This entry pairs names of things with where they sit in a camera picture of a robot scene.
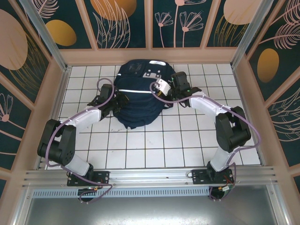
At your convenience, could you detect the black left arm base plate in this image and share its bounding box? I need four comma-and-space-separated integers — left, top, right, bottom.
67, 170, 111, 187

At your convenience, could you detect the grey slotted cable duct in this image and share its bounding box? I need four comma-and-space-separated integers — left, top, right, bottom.
31, 188, 211, 198

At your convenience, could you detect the aluminium floor side rail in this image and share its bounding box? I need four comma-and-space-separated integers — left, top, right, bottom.
35, 67, 71, 170
232, 67, 267, 166

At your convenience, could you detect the aluminium corner post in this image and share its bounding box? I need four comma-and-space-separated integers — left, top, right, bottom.
18, 0, 71, 72
231, 0, 281, 68

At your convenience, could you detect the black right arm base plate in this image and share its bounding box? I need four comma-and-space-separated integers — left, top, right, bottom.
191, 168, 235, 185

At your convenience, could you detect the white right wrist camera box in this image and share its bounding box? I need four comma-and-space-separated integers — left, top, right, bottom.
156, 79, 171, 96

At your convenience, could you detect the navy blue backpack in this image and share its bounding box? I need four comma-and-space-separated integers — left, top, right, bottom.
113, 59, 177, 130

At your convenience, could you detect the grey metal plate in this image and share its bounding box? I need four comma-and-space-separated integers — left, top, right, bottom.
22, 196, 283, 225

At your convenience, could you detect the aluminium mounting rail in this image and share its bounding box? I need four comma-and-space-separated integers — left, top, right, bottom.
22, 165, 278, 188

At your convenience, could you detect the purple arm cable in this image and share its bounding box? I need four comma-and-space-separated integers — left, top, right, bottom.
150, 81, 262, 202
45, 77, 118, 203

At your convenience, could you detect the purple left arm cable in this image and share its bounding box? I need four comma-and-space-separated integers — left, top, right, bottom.
45, 77, 118, 203

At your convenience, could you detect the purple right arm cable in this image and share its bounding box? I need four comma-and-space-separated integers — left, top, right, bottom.
150, 81, 262, 202

